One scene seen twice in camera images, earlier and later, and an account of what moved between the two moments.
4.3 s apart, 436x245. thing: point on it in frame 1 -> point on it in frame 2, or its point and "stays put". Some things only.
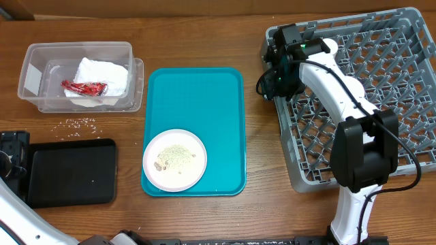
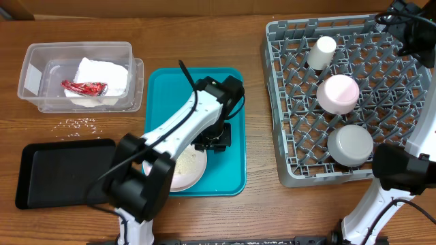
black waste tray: [71, 173] stays put
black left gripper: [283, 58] -> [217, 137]
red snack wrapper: [92, 88] stays put
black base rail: [298, 240] stays put
